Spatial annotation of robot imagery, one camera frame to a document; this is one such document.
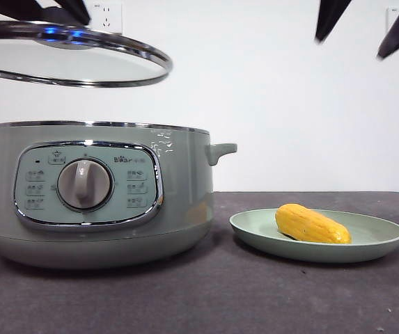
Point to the pale green electric steamer pot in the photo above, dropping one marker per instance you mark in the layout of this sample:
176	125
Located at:
178	174

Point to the grey steamer control dial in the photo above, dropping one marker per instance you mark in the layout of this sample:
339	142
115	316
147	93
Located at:
84	184

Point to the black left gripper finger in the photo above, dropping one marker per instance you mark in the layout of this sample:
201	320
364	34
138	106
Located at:
44	5
77	10

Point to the pale green round plate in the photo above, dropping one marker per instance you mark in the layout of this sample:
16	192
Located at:
376	240

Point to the white wall socket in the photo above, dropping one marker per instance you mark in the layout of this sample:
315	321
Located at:
110	17
392	21

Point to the yellow corn cob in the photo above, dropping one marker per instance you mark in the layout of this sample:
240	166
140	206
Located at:
310	224

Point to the glass lid with green knob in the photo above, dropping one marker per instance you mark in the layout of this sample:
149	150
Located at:
63	59

